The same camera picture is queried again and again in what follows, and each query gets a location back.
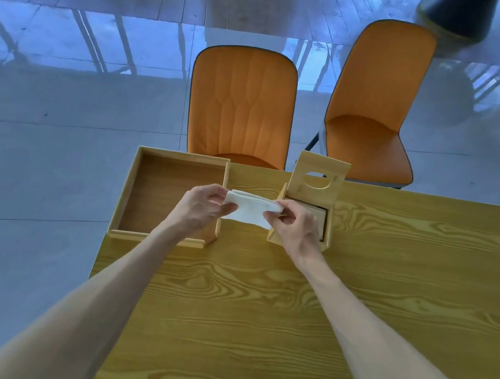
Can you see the person's left forearm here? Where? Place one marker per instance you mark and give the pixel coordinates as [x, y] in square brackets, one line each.
[88, 313]

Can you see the black cone-shaped base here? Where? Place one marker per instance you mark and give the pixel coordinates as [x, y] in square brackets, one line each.
[459, 14]

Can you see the orange smooth chair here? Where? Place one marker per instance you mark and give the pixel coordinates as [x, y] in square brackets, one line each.
[377, 98]

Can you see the person's right hand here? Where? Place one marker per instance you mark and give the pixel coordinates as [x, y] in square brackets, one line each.
[300, 234]

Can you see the person's left hand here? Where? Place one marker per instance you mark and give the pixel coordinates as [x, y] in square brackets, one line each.
[195, 211]

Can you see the open wooden tray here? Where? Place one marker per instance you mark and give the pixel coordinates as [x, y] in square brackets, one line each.
[156, 199]

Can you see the orange quilted chair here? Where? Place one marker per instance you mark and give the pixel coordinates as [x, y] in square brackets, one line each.
[241, 103]

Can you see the person's right forearm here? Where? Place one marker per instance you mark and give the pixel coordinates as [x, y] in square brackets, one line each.
[392, 366]

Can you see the stack of napkins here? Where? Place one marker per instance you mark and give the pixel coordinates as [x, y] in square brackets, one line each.
[252, 206]

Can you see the wooden box with hole lid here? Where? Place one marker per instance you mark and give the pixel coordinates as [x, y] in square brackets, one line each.
[314, 193]

